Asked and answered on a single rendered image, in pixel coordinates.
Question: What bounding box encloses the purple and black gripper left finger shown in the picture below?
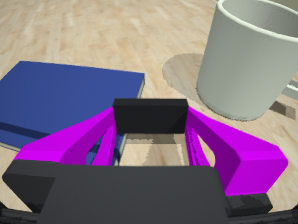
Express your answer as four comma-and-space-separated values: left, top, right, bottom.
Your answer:
13, 107, 117, 165

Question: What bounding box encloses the pale grey mug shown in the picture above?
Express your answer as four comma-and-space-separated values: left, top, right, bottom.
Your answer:
197, 0, 298, 121

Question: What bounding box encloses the black rectangular tile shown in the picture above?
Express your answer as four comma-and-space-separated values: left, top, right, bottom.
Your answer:
112, 98, 189, 134

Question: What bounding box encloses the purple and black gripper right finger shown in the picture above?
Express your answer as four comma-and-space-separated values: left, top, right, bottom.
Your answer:
185, 107, 288, 196

